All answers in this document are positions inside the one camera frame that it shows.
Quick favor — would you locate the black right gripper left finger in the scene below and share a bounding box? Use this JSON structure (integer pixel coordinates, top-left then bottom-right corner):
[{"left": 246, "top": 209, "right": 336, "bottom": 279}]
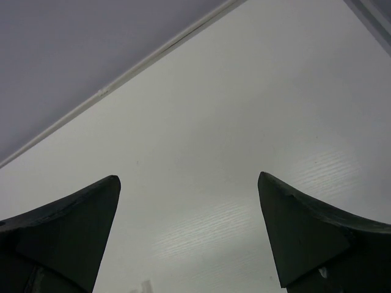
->
[{"left": 1, "top": 175, "right": 121, "bottom": 292}]

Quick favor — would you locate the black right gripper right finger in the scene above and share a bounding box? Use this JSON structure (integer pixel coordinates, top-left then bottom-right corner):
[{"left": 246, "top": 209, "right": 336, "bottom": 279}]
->
[{"left": 258, "top": 172, "right": 390, "bottom": 292}]

